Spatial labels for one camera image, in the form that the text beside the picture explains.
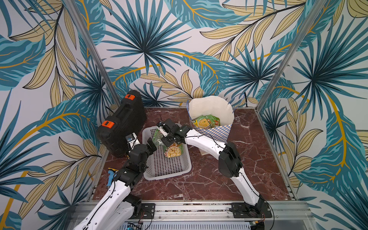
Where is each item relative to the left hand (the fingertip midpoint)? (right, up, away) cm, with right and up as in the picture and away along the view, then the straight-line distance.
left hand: (144, 143), depth 78 cm
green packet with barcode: (+5, +1, +11) cm, 12 cm away
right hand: (+10, +2, +11) cm, 15 cm away
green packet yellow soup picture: (+16, -7, +15) cm, 23 cm away
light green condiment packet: (+42, +12, +22) cm, 49 cm away
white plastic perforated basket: (+6, -15, +10) cm, 19 cm away
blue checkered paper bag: (+45, +21, +13) cm, 51 cm away
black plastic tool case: (-11, +14, +8) cm, 19 cm away
